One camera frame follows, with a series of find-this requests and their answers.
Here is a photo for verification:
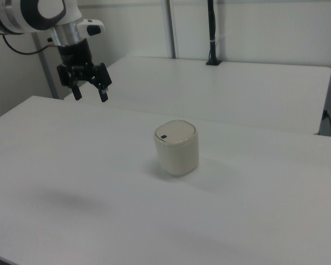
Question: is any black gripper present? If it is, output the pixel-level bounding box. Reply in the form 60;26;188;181
56;38;113;103

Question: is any cream flip-lid trash bin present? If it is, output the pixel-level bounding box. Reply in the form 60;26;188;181
153;119;200;177

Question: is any grey metal partition post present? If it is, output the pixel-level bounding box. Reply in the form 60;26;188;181
163;0;180;60
31;33;59;99

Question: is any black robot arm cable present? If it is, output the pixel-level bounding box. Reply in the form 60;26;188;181
2;33;58;55

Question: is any black camera pole with clamp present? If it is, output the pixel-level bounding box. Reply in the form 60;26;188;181
205;0;223;66

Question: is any black cable at table edge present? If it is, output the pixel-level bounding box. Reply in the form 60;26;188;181
322;109;331;136

